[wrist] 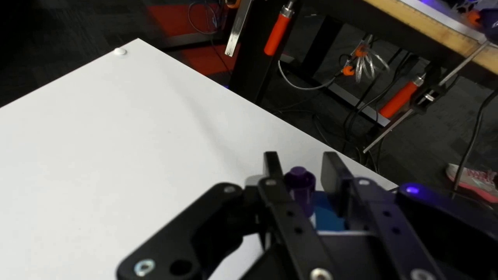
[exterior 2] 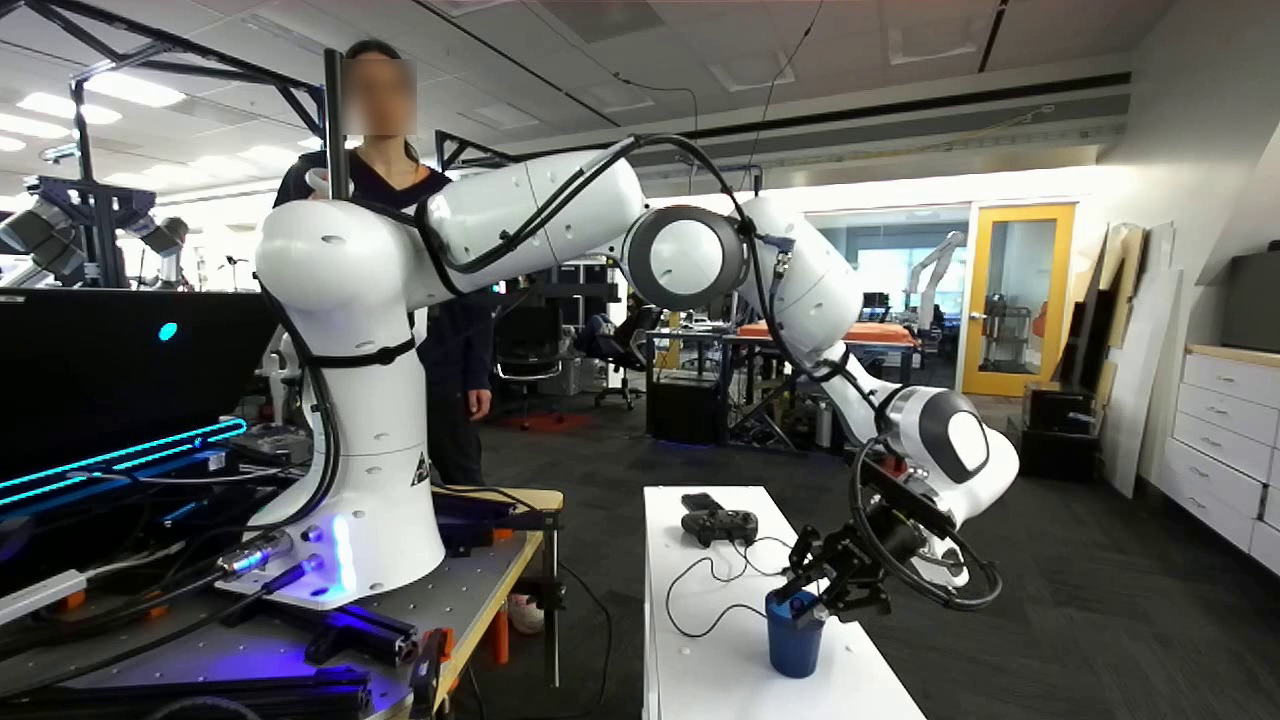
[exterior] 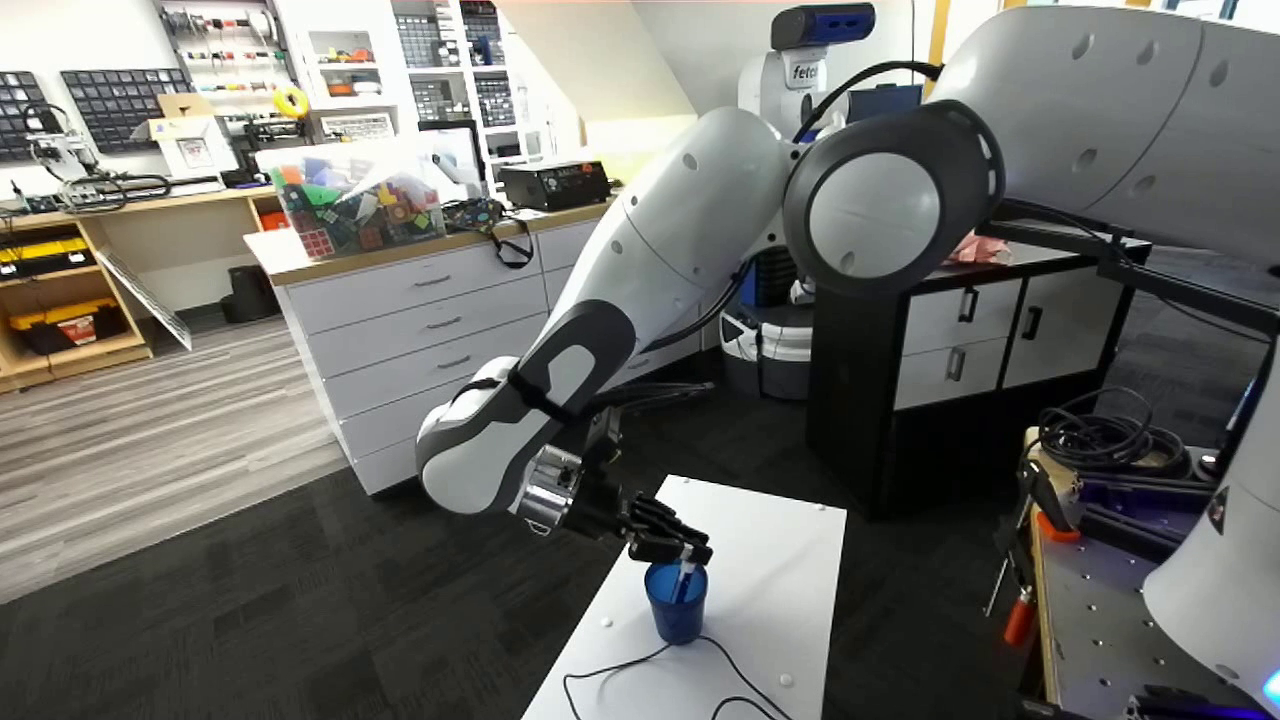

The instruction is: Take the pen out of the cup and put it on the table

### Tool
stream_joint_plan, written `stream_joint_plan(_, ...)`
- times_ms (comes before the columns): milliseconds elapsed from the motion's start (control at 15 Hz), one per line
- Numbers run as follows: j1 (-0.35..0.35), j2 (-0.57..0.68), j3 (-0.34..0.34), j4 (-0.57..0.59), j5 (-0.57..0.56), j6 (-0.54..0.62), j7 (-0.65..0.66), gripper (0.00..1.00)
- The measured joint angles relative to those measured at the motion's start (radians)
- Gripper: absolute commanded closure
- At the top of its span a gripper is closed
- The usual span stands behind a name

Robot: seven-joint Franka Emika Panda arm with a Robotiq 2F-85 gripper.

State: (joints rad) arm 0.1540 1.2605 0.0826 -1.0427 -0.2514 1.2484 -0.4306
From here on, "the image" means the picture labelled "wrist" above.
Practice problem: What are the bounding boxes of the pink and white shoe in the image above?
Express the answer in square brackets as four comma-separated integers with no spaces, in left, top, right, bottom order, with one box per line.
[447,161,498,205]

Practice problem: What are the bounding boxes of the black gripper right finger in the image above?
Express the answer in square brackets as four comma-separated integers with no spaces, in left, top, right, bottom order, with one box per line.
[321,150,498,280]

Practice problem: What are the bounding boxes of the red box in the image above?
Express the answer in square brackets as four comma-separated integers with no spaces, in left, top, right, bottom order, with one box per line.
[147,1,240,74]

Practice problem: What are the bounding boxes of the blue toy robot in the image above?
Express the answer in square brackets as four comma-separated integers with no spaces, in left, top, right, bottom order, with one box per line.
[461,0,498,44]

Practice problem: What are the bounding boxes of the purple dry erase marker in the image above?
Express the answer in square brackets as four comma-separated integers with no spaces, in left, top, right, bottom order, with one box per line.
[284,166,318,219]

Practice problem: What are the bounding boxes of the grey curved cable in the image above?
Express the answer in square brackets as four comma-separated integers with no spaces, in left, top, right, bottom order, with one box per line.
[278,55,341,93]

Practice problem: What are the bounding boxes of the thick black floor cable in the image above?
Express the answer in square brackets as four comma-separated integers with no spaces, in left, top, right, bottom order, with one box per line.
[450,86,498,198]

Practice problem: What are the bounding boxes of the silver metal bar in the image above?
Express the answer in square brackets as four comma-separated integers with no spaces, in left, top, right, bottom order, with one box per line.
[223,0,256,58]

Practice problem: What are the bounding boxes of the blue plastic cup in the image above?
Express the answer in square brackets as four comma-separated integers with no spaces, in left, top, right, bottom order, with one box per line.
[310,191,349,233]

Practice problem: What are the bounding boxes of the orange handled clamp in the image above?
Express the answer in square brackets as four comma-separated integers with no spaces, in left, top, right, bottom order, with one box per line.
[379,72,429,119]
[264,0,296,57]

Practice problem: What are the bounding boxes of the thin metal rod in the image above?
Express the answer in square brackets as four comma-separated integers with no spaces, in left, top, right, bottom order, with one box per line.
[363,40,492,155]

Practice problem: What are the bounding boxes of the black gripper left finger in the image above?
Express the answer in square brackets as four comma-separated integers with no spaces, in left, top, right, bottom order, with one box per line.
[114,150,340,280]

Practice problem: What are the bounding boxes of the orange clip with metal rings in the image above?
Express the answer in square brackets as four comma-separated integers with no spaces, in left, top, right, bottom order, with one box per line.
[340,34,391,83]

